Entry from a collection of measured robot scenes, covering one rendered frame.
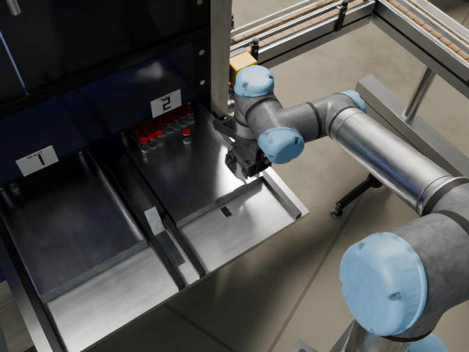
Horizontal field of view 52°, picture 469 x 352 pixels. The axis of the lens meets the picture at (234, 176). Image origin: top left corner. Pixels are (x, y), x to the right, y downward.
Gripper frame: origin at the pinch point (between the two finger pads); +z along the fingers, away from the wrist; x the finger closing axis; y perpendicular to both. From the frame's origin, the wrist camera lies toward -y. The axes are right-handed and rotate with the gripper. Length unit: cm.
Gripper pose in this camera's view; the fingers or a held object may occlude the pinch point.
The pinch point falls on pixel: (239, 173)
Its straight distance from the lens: 121.0
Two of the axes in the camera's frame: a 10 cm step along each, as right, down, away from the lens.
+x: 8.3, -4.4, 3.5
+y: 5.6, 6.9, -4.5
